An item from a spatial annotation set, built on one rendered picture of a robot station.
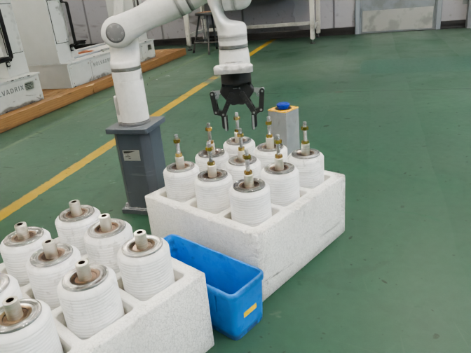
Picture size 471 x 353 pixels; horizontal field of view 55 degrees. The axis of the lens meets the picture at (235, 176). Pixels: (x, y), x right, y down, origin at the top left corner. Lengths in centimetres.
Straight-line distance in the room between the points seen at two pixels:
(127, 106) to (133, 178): 24
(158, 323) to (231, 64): 58
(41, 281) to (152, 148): 71
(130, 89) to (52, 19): 233
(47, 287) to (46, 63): 302
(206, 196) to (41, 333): 51
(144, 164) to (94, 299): 77
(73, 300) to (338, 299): 59
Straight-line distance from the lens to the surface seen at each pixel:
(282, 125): 141
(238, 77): 110
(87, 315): 80
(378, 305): 108
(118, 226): 94
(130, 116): 146
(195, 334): 93
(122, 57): 146
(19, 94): 327
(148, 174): 149
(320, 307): 106
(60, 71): 373
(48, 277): 87
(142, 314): 81
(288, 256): 111
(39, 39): 379
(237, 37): 109
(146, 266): 82
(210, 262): 108
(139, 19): 139
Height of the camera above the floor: 67
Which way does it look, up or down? 23 degrees down
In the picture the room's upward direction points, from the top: 5 degrees counter-clockwise
